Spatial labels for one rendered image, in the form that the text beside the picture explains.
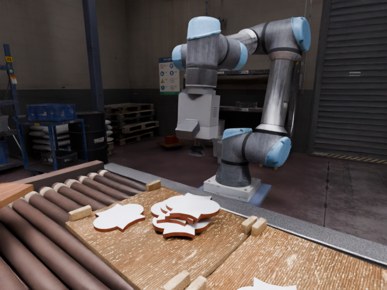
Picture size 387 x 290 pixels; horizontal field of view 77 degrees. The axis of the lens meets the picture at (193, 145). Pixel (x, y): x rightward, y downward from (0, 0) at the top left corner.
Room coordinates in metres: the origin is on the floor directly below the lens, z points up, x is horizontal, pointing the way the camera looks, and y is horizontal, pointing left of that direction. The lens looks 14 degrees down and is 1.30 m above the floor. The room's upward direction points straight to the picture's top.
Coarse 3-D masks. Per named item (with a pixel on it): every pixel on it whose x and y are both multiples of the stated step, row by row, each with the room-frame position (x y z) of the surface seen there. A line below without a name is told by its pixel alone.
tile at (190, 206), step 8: (168, 200) 0.62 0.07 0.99; (176, 200) 0.62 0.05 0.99; (184, 200) 0.62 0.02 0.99; (192, 200) 0.62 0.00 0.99; (200, 200) 0.62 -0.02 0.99; (208, 200) 0.62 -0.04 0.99; (168, 208) 0.59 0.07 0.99; (176, 208) 0.57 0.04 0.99; (184, 208) 0.57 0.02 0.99; (192, 208) 0.57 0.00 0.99; (200, 208) 0.57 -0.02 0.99; (208, 208) 0.57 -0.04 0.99; (216, 208) 0.57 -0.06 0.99; (184, 216) 0.55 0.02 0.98; (192, 216) 0.54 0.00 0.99; (200, 216) 0.55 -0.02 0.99; (208, 216) 0.55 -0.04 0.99
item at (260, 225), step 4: (260, 220) 0.57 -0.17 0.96; (264, 220) 0.57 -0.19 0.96; (256, 224) 0.55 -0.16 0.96; (260, 224) 0.55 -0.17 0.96; (264, 224) 0.57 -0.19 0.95; (252, 228) 0.54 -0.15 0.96; (256, 228) 0.53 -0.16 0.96; (260, 228) 0.55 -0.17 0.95; (264, 228) 0.57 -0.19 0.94; (252, 232) 0.54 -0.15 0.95; (256, 232) 0.53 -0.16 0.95; (260, 232) 0.55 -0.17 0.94; (256, 236) 0.53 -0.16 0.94
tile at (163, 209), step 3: (165, 201) 0.64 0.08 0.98; (162, 204) 0.62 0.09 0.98; (165, 204) 0.62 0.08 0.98; (162, 207) 0.60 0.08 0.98; (165, 207) 0.60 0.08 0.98; (162, 210) 0.59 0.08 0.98; (165, 210) 0.59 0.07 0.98; (168, 210) 0.59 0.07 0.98; (165, 213) 0.59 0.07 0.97; (168, 213) 0.57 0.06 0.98; (165, 216) 0.56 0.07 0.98; (168, 216) 0.56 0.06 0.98; (174, 216) 0.56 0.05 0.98; (177, 216) 0.56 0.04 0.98; (165, 219) 0.56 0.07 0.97; (180, 219) 0.56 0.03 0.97; (183, 219) 0.55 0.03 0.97; (186, 219) 0.55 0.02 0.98; (189, 219) 0.54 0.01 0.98; (189, 222) 0.54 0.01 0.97; (192, 222) 0.54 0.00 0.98
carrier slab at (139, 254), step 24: (144, 192) 0.80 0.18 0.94; (168, 192) 0.80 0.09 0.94; (216, 216) 0.63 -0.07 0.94; (96, 240) 0.52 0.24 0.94; (120, 240) 0.52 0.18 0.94; (144, 240) 0.52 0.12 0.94; (168, 240) 0.52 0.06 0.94; (192, 240) 0.52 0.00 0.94; (216, 240) 0.52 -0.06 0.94; (240, 240) 0.52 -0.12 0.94; (120, 264) 0.44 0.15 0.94; (144, 264) 0.44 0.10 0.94; (168, 264) 0.44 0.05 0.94; (192, 264) 0.44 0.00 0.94; (216, 264) 0.44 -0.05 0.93; (144, 288) 0.38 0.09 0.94
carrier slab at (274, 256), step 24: (264, 240) 0.52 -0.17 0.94; (288, 240) 0.52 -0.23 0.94; (240, 264) 0.44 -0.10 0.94; (264, 264) 0.44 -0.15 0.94; (288, 264) 0.44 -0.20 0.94; (312, 264) 0.44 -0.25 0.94; (336, 264) 0.44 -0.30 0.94; (360, 264) 0.44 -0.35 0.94; (216, 288) 0.38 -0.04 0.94; (312, 288) 0.38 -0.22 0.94; (336, 288) 0.38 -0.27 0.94; (360, 288) 0.38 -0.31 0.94; (384, 288) 0.38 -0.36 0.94
